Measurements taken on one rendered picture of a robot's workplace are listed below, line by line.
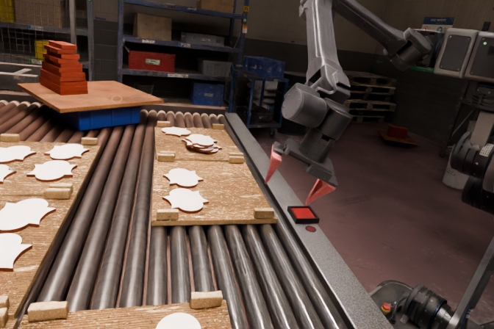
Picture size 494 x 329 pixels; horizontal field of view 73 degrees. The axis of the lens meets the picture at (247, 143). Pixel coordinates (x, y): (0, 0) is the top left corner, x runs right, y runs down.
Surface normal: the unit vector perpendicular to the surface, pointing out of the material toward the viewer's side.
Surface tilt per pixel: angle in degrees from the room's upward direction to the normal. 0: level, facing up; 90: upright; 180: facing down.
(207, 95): 90
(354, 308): 0
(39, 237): 0
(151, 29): 89
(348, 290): 0
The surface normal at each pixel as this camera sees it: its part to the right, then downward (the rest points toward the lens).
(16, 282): 0.13, -0.94
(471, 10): -0.93, 0.00
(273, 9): 0.34, 0.35
